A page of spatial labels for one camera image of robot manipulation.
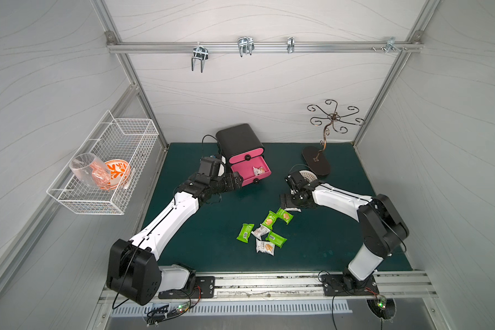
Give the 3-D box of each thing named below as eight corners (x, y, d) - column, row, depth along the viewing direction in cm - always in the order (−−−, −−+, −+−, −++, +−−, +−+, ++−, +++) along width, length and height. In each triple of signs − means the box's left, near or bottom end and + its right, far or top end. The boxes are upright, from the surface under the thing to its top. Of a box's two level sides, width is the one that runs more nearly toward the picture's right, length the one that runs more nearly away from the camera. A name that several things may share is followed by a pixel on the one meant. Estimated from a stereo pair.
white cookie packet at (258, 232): (259, 241, 85) (259, 239, 84) (251, 233, 87) (251, 231, 86) (269, 231, 88) (269, 230, 86) (262, 224, 90) (262, 222, 89)
